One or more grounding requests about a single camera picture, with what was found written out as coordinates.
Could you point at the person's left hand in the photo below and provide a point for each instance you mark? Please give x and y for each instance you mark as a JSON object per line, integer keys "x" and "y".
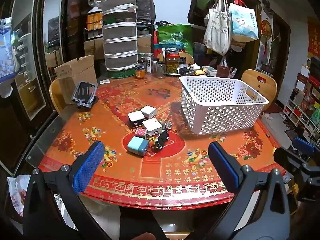
{"x": 145, "y": 236}

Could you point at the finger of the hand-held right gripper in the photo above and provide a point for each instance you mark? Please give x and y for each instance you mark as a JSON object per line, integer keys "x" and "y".
{"x": 303, "y": 143}
{"x": 290, "y": 158}

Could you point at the red lid pickle jar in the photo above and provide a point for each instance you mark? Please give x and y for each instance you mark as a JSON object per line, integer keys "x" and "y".
{"x": 172, "y": 65}

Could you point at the empty glass jar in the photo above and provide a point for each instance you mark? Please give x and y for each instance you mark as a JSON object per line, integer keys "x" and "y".
{"x": 158, "y": 70}

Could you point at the black plastic bag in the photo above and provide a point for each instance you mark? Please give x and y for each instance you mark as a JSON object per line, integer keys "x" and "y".
{"x": 145, "y": 5}

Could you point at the glass door cabinet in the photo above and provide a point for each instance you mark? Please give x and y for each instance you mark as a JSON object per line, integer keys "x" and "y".
{"x": 37, "y": 42}

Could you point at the white canvas tote bag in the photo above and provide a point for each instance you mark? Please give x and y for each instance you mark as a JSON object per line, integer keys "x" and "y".
{"x": 217, "y": 30}

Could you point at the black adapter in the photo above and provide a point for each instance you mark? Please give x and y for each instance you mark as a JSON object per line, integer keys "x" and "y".
{"x": 186, "y": 71}

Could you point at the white and black charger plug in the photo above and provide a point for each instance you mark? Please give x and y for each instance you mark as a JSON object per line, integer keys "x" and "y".
{"x": 135, "y": 117}

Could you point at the blue printed tote bag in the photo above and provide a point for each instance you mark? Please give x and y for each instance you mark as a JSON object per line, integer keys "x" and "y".
{"x": 243, "y": 22}

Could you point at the brown ceramic mug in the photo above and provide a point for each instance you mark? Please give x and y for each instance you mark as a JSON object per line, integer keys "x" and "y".
{"x": 222, "y": 71}

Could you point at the black folding holder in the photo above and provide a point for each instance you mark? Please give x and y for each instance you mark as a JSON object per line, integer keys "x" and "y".
{"x": 82, "y": 90}

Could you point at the small toy car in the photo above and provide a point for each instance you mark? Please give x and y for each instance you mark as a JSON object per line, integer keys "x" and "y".
{"x": 161, "y": 140}

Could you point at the white perforated plastic basket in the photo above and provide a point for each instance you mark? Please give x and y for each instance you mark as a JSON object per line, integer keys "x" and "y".
{"x": 225, "y": 104}

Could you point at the white slipper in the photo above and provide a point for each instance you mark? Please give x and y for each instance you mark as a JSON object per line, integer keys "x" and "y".
{"x": 268, "y": 116}

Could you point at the white label bottle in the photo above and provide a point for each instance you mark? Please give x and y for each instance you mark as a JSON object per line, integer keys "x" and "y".
{"x": 149, "y": 64}

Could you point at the small honey jar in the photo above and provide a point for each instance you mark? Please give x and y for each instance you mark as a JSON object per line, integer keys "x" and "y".
{"x": 140, "y": 73}

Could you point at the green plastic tray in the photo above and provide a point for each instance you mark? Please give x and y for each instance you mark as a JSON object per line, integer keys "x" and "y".
{"x": 122, "y": 74}

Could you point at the open cardboard box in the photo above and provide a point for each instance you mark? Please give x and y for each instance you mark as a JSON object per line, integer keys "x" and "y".
{"x": 72, "y": 72}

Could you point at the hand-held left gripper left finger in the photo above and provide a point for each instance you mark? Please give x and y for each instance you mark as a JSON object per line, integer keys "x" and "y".
{"x": 87, "y": 167}

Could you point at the brown cardboard box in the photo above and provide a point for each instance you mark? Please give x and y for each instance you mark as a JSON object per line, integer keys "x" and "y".
{"x": 145, "y": 44}

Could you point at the shelf of assorted boxes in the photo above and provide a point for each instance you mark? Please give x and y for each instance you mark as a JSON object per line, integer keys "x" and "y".
{"x": 303, "y": 105}

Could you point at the large white charger plug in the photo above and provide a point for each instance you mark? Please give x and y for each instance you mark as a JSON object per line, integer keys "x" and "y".
{"x": 151, "y": 125}

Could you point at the red printed tablecloth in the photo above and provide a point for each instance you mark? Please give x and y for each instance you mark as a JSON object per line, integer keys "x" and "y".
{"x": 175, "y": 170}

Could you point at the pink dotted charger plug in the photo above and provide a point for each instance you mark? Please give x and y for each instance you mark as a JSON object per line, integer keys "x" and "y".
{"x": 140, "y": 132}

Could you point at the red wall poster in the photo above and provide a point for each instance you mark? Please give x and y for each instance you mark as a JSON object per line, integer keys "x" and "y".
{"x": 313, "y": 37}

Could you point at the white printed plastic bag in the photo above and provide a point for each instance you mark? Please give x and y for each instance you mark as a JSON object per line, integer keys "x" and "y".
{"x": 17, "y": 195}

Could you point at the small white charger plug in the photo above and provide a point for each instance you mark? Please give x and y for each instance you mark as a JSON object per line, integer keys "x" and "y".
{"x": 148, "y": 111}

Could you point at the potted plant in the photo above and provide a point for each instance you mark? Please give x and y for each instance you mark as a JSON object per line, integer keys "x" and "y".
{"x": 271, "y": 60}

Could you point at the teal charger plug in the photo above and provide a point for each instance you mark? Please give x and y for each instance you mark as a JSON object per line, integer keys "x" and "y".
{"x": 136, "y": 146}

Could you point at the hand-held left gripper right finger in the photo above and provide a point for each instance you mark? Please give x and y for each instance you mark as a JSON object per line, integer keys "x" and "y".
{"x": 223, "y": 167}

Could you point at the green shopping bag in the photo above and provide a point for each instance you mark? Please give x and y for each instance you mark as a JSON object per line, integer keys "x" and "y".
{"x": 177, "y": 35}

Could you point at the metal keys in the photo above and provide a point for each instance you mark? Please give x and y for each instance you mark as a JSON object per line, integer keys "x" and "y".
{"x": 167, "y": 124}

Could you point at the yellow cardboard box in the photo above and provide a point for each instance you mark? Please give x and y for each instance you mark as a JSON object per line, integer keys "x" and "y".
{"x": 93, "y": 21}

